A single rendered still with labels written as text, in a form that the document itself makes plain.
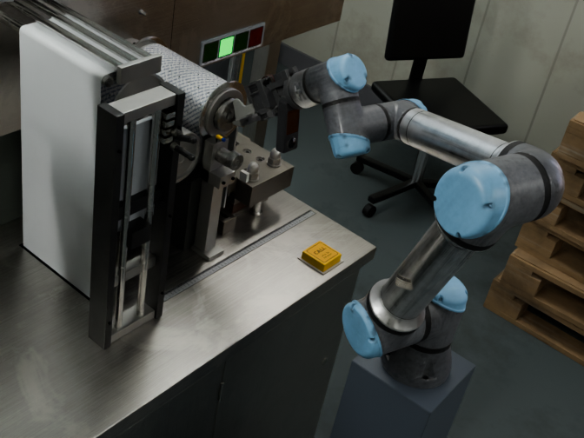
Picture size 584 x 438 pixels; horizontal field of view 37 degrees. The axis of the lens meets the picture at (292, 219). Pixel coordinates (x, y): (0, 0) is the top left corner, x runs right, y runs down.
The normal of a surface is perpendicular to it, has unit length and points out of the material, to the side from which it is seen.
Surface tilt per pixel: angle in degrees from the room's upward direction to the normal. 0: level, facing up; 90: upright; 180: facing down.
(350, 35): 90
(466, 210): 83
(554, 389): 0
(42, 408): 0
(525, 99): 90
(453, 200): 83
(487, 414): 0
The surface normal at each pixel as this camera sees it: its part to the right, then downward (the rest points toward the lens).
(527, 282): -0.59, 0.38
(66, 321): 0.16, -0.80
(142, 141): 0.76, 0.47
